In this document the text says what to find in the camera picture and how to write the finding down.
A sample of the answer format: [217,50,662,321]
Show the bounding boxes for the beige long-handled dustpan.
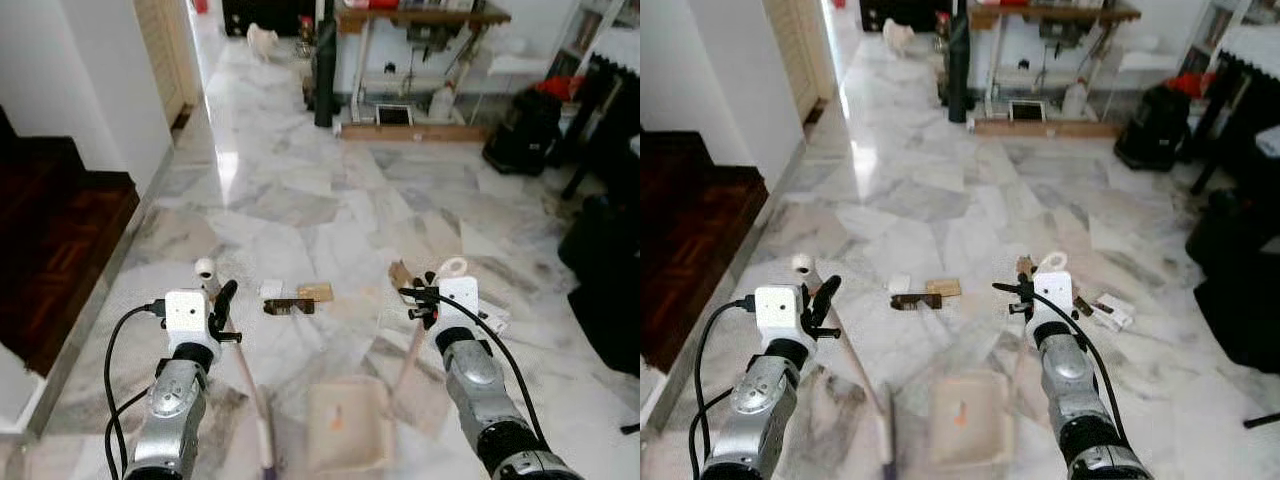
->
[928,249,1070,469]
[304,256,470,475]

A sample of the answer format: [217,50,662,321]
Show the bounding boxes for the large black floor bag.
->
[566,283,641,379]
[1193,278,1280,377]

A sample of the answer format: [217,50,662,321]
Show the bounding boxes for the dark wooden stairs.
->
[0,105,142,378]
[640,130,772,373]

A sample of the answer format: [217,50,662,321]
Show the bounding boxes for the black vacuum cleaner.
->
[1113,82,1193,172]
[482,87,564,177]

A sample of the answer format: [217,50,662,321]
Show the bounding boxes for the black table leg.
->
[1188,55,1249,197]
[558,55,626,201]

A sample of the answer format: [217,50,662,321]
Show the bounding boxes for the tall black rolled bag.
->
[947,0,974,125]
[312,0,339,130]

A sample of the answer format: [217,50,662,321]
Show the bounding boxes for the beige louvered door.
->
[764,0,841,109]
[134,0,204,129]

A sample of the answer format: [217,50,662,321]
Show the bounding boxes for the red bag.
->
[534,74,588,102]
[1164,71,1218,99]

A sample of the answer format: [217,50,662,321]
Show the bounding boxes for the white furry pet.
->
[246,22,282,64]
[881,17,917,58]

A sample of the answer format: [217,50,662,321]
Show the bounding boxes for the black cabinet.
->
[221,0,323,39]
[859,0,959,34]

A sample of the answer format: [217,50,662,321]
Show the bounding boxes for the white lace tablecloth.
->
[1213,22,1280,83]
[592,25,641,79]

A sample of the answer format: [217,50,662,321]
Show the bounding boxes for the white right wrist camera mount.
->
[1029,270,1075,329]
[436,277,482,338]

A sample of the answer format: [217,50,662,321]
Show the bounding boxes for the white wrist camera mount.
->
[162,289,215,347]
[436,277,482,338]
[754,284,810,347]
[1029,270,1075,329]

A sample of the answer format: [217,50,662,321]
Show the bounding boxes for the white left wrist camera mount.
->
[754,284,810,347]
[162,289,215,347]

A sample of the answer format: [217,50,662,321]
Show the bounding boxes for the wooden top white frame table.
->
[336,0,513,143]
[966,0,1143,139]

